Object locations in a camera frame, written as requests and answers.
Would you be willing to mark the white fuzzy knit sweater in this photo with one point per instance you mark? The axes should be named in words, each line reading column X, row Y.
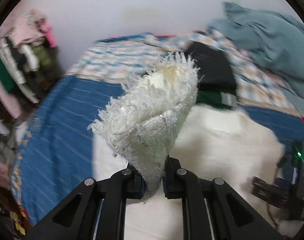
column 159, row 118

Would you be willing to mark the blue striped bed sheet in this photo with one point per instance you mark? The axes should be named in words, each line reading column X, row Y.
column 55, row 153

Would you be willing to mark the black folded garment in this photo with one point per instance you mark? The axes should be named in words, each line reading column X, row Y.
column 214, row 70

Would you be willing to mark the stack of folded clothes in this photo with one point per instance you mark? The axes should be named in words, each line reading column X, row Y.
column 28, row 62

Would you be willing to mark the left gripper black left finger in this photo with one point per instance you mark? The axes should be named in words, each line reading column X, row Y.
column 93, row 210

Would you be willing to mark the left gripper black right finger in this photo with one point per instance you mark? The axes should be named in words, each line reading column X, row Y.
column 213, row 209

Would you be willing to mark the teal grey blanket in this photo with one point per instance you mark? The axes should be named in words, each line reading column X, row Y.
column 274, row 41

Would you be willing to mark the patterned multicolour quilt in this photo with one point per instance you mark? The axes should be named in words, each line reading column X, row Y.
column 113, row 60

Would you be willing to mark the green folded garment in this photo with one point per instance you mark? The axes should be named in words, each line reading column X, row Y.
column 218, row 100

